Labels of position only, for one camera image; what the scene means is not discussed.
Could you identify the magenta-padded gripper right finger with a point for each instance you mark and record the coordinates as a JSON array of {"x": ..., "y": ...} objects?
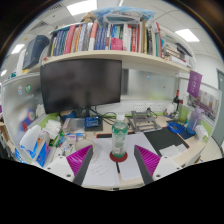
[{"x": 150, "y": 163}]

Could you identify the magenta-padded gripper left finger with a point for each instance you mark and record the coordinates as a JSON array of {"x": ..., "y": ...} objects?
[{"x": 78, "y": 163}]

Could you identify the green-labelled clear drink bottle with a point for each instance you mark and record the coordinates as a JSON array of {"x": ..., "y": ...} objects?
[{"x": 119, "y": 138}]

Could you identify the white paper sheet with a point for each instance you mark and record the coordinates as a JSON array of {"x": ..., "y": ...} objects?
[{"x": 128, "y": 170}]

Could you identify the white folded cloth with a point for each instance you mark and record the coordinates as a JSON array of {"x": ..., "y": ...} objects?
[{"x": 171, "y": 151}]

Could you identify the black desk mat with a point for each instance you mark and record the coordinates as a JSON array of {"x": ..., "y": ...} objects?
[{"x": 163, "y": 136}]

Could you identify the flat round red coaster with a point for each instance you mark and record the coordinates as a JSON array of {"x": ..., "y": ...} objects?
[{"x": 118, "y": 159}]

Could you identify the dark pencil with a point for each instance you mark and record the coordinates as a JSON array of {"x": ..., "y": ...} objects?
[{"x": 118, "y": 167}]

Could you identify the clear plastic box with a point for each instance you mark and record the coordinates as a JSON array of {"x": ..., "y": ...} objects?
[{"x": 74, "y": 125}]

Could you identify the grey metal laptop stand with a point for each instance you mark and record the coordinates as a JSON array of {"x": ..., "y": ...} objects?
[{"x": 145, "y": 122}]

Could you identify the white tissue stack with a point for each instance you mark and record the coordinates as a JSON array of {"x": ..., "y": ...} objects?
[{"x": 53, "y": 128}]

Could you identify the blue circuit board box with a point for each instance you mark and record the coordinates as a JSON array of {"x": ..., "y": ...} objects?
[{"x": 92, "y": 122}]

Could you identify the blue round tin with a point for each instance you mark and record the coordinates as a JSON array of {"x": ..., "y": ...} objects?
[{"x": 68, "y": 115}]

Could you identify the blue orange tissue box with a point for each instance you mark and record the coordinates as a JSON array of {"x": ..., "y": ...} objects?
[{"x": 30, "y": 140}]

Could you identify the translucent purple bottle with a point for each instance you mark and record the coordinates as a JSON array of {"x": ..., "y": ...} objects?
[{"x": 194, "y": 121}]

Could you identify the dark glass bottle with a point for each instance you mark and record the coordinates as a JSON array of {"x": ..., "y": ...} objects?
[{"x": 176, "y": 97}]

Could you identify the black computer monitor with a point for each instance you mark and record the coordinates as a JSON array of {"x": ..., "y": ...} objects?
[{"x": 81, "y": 85}]

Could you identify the purple hanging sign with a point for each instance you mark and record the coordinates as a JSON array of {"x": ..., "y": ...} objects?
[{"x": 194, "y": 83}]

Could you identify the white wall socket strip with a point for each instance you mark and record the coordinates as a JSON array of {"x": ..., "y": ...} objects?
[{"x": 148, "y": 107}]

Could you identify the wall shelf with books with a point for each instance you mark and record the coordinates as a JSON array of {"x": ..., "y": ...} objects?
[{"x": 116, "y": 55}]

